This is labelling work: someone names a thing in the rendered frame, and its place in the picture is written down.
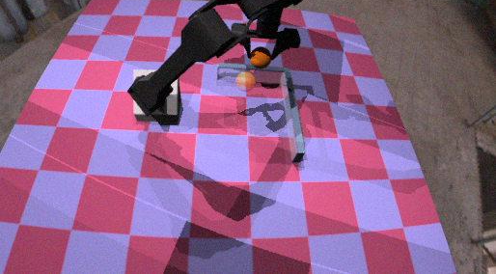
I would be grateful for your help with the clear low glass walls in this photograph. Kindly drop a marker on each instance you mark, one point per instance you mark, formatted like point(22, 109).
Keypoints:
point(267, 77)

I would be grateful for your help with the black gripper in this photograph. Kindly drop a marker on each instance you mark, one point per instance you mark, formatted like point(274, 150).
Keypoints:
point(267, 29)

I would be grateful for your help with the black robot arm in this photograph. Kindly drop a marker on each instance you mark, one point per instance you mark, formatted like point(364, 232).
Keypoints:
point(204, 36)

